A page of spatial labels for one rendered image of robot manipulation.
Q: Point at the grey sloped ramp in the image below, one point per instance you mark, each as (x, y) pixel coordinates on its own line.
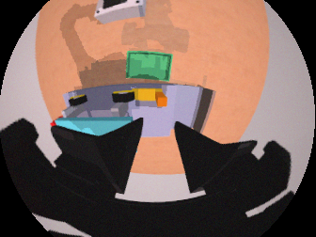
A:
(190, 105)

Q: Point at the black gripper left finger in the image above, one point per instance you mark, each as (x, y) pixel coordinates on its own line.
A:
(113, 152)

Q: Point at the blue-topped wheeled trolley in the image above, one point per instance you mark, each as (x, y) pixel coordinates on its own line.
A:
(101, 124)

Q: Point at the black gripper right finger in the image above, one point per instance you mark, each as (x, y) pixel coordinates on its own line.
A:
(203, 158)

